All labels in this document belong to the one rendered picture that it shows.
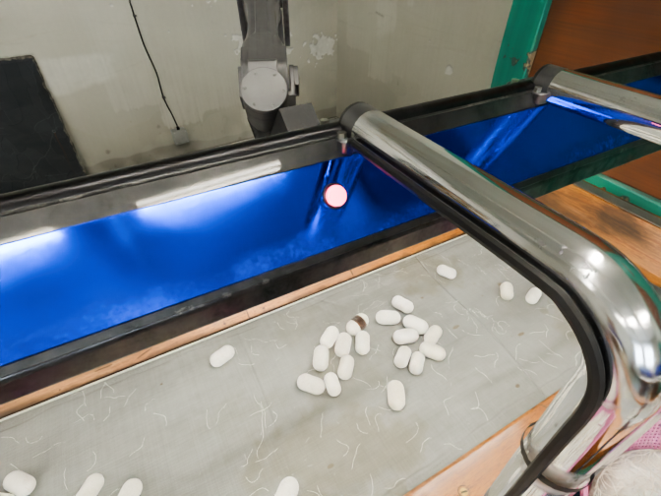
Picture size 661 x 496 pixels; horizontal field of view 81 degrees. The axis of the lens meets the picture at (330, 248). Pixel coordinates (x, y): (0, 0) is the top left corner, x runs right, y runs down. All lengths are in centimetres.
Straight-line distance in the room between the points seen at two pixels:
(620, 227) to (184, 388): 67
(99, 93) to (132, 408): 200
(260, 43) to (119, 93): 180
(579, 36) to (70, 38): 207
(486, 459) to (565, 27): 66
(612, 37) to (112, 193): 72
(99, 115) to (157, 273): 225
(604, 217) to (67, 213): 70
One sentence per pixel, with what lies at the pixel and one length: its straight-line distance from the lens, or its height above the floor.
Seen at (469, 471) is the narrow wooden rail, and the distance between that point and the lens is 48.
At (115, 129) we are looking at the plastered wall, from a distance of 246.
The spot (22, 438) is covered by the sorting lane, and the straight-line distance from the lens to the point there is 61.
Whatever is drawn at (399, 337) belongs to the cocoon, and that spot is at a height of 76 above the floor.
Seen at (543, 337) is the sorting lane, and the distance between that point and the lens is 64.
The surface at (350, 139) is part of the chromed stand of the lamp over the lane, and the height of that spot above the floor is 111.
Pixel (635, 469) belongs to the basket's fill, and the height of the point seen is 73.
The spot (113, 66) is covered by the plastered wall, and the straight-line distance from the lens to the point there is 238.
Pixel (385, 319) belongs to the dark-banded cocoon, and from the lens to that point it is 57.
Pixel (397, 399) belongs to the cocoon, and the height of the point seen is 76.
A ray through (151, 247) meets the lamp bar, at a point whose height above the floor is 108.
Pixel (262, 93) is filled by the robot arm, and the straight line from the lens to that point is 51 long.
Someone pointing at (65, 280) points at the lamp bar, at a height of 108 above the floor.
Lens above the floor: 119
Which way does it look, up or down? 40 degrees down
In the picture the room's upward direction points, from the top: straight up
